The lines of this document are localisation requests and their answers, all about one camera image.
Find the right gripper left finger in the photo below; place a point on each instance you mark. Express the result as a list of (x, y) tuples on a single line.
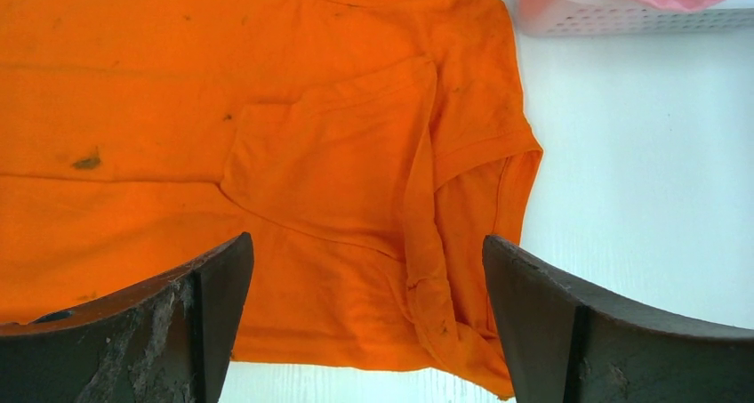
[(168, 338)]

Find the orange t-shirt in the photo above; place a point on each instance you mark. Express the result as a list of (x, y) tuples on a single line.
[(368, 146)]

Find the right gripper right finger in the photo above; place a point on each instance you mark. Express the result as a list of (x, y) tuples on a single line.
[(566, 339)]

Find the white plastic basket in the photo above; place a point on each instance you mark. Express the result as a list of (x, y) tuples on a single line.
[(625, 17)]

